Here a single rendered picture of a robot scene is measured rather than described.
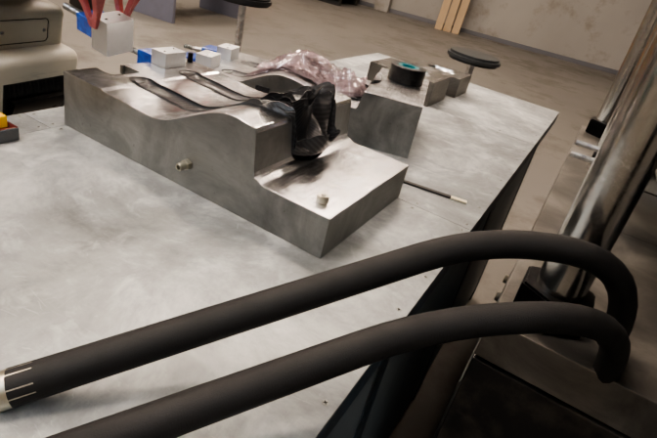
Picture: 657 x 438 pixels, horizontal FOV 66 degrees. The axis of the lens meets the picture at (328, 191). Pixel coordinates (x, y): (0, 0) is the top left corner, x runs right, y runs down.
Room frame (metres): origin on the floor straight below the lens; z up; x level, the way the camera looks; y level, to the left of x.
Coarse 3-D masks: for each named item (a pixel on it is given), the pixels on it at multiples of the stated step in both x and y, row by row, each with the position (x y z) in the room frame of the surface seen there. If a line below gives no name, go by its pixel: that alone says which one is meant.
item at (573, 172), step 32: (576, 160) 1.27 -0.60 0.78; (576, 192) 1.04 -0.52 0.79; (544, 224) 0.84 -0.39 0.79; (640, 256) 0.80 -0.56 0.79; (512, 288) 0.60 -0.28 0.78; (640, 288) 0.69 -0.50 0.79; (640, 320) 0.60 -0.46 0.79; (480, 352) 0.52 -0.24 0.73; (512, 352) 0.50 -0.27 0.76; (544, 352) 0.49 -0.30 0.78; (576, 352) 0.49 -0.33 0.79; (640, 352) 0.52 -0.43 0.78; (544, 384) 0.48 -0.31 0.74; (576, 384) 0.47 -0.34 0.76; (608, 384) 0.46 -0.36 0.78; (640, 384) 0.46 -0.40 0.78; (608, 416) 0.45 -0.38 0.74; (640, 416) 0.44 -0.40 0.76
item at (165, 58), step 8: (152, 48) 0.89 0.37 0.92; (160, 48) 0.91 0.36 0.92; (168, 48) 0.92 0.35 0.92; (176, 48) 0.93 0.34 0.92; (144, 56) 0.91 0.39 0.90; (152, 56) 0.89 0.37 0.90; (160, 56) 0.88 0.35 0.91; (168, 56) 0.88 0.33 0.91; (176, 56) 0.90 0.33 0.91; (184, 56) 0.92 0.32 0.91; (160, 64) 0.88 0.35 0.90; (168, 64) 0.89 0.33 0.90; (176, 64) 0.90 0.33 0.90; (184, 64) 0.92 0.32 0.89
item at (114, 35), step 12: (72, 12) 0.81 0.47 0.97; (108, 12) 0.79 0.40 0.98; (120, 12) 0.81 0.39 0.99; (84, 24) 0.78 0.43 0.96; (108, 24) 0.75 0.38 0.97; (120, 24) 0.77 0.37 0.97; (132, 24) 0.79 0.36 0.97; (96, 36) 0.77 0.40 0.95; (108, 36) 0.76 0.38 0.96; (120, 36) 0.78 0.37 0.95; (132, 36) 0.80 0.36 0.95; (96, 48) 0.77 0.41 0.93; (108, 48) 0.76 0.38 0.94; (120, 48) 0.78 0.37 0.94; (132, 48) 0.80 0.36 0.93
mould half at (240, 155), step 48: (96, 96) 0.71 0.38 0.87; (144, 96) 0.73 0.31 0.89; (192, 96) 0.79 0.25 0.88; (336, 96) 0.81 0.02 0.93; (144, 144) 0.67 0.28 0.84; (192, 144) 0.63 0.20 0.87; (240, 144) 0.60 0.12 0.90; (288, 144) 0.66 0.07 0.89; (336, 144) 0.78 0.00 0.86; (240, 192) 0.59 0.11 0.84; (288, 192) 0.58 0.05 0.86; (336, 192) 0.61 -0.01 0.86; (384, 192) 0.70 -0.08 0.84; (288, 240) 0.56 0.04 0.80; (336, 240) 0.57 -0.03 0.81
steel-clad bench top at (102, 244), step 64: (64, 128) 0.73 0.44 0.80; (448, 128) 1.24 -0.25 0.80; (512, 128) 1.38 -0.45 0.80; (0, 192) 0.52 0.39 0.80; (64, 192) 0.55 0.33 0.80; (128, 192) 0.59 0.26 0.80; (192, 192) 0.63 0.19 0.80; (448, 192) 0.84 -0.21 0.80; (0, 256) 0.41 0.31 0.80; (64, 256) 0.43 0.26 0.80; (128, 256) 0.45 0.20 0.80; (192, 256) 0.48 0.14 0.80; (256, 256) 0.51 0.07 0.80; (0, 320) 0.33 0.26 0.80; (64, 320) 0.34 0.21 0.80; (128, 320) 0.36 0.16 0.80; (320, 320) 0.43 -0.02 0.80; (384, 320) 0.45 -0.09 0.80; (128, 384) 0.29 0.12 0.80; (192, 384) 0.31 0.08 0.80; (320, 384) 0.34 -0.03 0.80
